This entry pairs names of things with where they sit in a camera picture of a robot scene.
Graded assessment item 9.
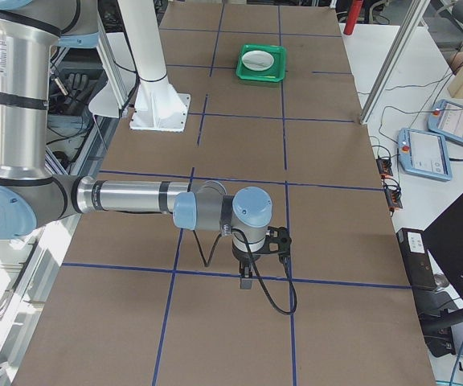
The red cylinder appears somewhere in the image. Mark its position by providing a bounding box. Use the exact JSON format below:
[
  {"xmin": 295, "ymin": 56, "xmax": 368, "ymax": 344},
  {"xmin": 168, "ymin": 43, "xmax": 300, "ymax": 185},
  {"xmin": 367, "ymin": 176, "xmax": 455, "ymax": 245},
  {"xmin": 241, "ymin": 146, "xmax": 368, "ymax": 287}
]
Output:
[{"xmin": 343, "ymin": 0, "xmax": 363, "ymax": 35}]

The orange black adapter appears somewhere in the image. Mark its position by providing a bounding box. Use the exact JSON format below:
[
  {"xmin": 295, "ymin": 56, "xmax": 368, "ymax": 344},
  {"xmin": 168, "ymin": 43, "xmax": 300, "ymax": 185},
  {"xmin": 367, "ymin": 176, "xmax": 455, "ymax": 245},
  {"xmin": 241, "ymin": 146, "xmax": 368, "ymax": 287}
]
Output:
[
  {"xmin": 376, "ymin": 157, "xmax": 393, "ymax": 179},
  {"xmin": 384, "ymin": 186, "xmax": 403, "ymax": 212}
]

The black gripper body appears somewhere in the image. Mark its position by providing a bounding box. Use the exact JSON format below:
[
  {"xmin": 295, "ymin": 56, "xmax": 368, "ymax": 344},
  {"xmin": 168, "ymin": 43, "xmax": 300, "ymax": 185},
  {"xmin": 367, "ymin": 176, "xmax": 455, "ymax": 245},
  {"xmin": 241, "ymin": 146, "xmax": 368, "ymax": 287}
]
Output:
[{"xmin": 232, "ymin": 244, "xmax": 268, "ymax": 273}]

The white paper sheet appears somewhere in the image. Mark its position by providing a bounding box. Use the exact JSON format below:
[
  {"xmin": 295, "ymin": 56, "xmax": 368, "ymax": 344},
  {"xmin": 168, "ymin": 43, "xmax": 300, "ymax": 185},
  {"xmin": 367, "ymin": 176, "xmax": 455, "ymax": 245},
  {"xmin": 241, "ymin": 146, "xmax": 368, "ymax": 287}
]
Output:
[{"xmin": 88, "ymin": 79, "xmax": 136, "ymax": 119}]

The white round plate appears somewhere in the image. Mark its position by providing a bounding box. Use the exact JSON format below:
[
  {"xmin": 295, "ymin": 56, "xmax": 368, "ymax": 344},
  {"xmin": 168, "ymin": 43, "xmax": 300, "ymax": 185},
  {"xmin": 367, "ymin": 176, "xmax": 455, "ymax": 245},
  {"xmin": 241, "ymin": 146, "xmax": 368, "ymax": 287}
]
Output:
[{"xmin": 241, "ymin": 50, "xmax": 275, "ymax": 72}]

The blue teach pendant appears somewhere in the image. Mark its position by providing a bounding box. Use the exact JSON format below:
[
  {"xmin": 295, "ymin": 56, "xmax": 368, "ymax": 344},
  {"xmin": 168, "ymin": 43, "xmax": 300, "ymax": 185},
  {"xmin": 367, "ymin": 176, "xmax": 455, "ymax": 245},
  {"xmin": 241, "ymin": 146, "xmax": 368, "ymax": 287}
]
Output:
[
  {"xmin": 428, "ymin": 100, "xmax": 463, "ymax": 146},
  {"xmin": 397, "ymin": 128, "xmax": 453, "ymax": 181}
]

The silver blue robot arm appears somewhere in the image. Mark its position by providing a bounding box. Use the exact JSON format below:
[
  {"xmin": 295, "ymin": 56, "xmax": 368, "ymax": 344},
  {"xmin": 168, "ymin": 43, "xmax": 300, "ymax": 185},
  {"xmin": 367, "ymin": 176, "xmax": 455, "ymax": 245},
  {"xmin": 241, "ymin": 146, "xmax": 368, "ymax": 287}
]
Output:
[{"xmin": 0, "ymin": 1, "xmax": 272, "ymax": 289}]

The black box device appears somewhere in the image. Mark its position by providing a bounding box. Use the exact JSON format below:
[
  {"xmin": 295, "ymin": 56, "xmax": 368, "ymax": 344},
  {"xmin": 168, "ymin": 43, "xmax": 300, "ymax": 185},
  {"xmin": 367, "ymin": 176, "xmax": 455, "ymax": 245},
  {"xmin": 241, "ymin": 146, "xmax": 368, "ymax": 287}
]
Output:
[{"xmin": 396, "ymin": 228, "xmax": 436, "ymax": 291}]

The far blue teach pendant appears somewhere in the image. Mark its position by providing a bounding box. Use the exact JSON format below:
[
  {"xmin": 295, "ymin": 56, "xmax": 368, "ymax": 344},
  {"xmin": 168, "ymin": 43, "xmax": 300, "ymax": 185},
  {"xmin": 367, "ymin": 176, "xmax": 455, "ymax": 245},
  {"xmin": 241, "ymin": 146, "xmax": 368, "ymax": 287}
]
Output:
[{"xmin": 428, "ymin": 100, "xmax": 463, "ymax": 146}]

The aluminium frame post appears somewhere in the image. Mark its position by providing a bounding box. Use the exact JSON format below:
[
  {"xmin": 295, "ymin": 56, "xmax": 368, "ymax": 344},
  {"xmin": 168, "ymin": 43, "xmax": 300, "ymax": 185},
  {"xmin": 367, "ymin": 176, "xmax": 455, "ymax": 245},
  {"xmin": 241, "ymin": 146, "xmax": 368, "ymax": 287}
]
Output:
[{"xmin": 359, "ymin": 0, "xmax": 430, "ymax": 125}]

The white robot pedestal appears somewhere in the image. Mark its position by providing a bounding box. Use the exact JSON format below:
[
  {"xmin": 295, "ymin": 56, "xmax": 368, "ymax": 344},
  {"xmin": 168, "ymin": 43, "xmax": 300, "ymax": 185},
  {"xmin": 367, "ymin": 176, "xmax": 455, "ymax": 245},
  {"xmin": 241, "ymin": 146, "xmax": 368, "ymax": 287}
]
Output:
[{"xmin": 118, "ymin": 0, "xmax": 191, "ymax": 133}]

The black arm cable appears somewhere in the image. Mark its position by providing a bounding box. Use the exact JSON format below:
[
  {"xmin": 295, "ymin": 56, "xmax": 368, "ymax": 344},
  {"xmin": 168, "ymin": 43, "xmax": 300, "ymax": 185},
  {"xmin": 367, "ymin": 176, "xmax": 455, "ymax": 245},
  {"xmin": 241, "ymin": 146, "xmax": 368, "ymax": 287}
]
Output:
[{"xmin": 193, "ymin": 227, "xmax": 298, "ymax": 316}]

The near blue teach pendant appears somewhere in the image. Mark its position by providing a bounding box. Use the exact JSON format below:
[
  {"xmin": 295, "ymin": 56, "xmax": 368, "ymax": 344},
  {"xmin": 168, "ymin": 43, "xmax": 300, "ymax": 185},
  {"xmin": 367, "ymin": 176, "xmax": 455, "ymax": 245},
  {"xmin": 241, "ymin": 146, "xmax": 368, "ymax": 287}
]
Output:
[{"xmin": 397, "ymin": 128, "xmax": 453, "ymax": 181}]

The green plastic tray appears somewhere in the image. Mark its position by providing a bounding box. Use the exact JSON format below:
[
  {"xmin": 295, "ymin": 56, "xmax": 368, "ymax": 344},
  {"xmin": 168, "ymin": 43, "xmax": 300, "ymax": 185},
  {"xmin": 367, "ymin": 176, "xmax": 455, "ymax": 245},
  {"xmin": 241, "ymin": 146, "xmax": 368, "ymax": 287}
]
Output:
[{"xmin": 236, "ymin": 44, "xmax": 286, "ymax": 83}]

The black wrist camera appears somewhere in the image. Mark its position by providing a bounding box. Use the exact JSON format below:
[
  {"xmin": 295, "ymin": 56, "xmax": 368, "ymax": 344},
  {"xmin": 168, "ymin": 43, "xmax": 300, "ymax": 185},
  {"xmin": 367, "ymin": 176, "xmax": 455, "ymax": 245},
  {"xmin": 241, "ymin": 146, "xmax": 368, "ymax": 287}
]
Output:
[{"xmin": 265, "ymin": 226, "xmax": 292, "ymax": 258}]

